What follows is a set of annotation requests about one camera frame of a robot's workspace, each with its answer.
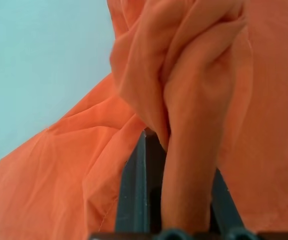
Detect orange pants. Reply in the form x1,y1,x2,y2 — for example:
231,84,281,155
0,0,288,240

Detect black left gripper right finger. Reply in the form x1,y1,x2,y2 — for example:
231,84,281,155
209,167,245,233

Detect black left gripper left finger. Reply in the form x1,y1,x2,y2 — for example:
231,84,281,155
114,129,169,233

